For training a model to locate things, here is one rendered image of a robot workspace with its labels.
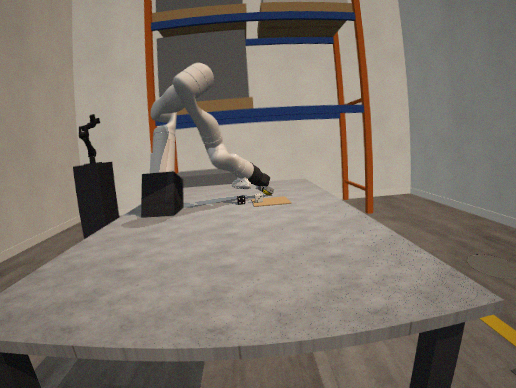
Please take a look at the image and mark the tan mat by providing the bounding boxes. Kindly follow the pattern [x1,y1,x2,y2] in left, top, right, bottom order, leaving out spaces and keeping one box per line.
[252,196,292,207]

